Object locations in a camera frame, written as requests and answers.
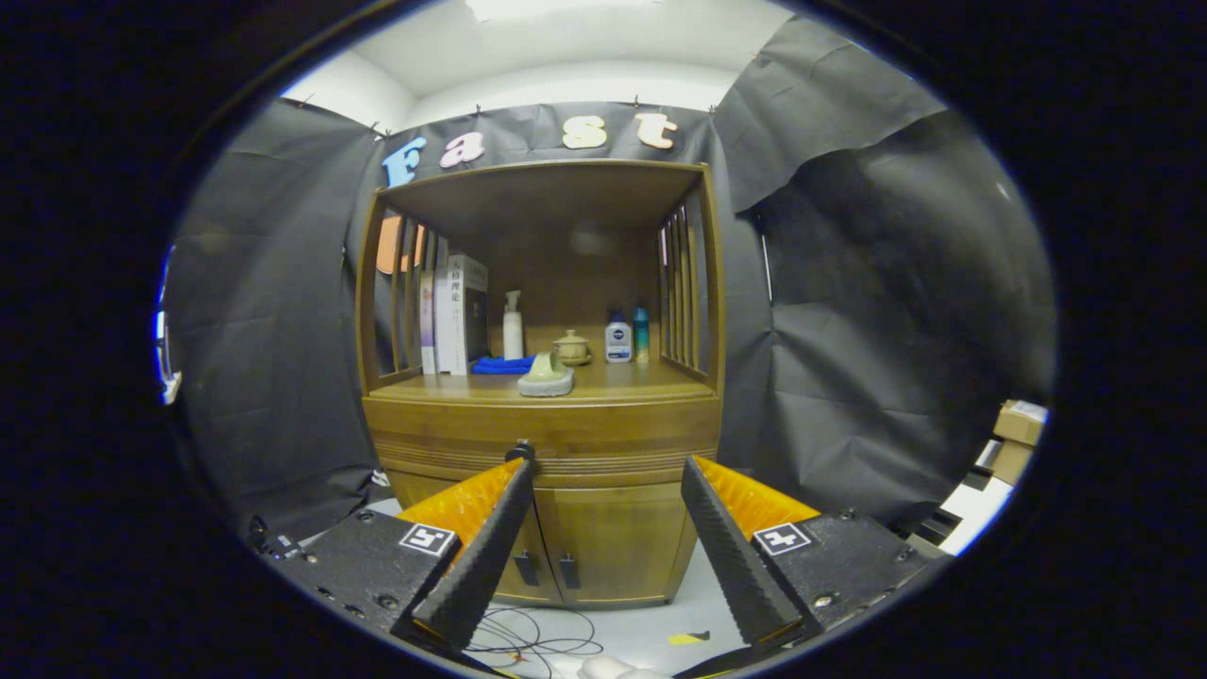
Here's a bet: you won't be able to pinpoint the pale green scrub brush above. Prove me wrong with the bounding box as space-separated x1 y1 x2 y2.
517 351 575 398

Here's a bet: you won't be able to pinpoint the wooden cabinet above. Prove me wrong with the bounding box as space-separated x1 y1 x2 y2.
355 158 727 609

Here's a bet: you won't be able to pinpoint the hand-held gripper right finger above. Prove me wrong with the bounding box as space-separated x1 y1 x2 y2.
681 455 953 654

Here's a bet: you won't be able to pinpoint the wooden countertop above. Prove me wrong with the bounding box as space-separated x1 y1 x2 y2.
364 358 719 405

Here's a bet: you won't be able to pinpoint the black cable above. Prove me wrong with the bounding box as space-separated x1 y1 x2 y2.
465 608 604 675

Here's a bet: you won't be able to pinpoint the white flat boxes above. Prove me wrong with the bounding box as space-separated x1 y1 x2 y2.
929 476 1015 557

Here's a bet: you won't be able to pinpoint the cardboard box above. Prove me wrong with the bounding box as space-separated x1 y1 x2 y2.
990 439 1033 487
992 399 1048 446

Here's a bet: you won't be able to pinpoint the wooden cabinet door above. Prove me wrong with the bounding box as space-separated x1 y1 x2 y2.
391 472 565 606
533 483 701 604

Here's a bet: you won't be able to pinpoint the thick white book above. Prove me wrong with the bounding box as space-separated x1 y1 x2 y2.
434 253 489 376

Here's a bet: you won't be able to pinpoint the white lotion bottle blue cap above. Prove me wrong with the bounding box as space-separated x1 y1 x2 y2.
604 309 634 364

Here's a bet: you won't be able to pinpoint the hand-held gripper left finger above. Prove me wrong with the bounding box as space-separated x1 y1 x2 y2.
273 443 537 654

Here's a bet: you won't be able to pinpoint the small black device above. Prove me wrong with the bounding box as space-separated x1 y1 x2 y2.
247 514 303 559

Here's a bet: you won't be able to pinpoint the black backdrop cloth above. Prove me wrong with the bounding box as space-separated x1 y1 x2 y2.
170 14 1055 548

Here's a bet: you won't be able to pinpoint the thin purple book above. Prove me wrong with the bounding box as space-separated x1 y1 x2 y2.
419 272 438 375

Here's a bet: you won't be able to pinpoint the wooden drawer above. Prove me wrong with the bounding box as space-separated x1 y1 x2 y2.
363 396 722 489

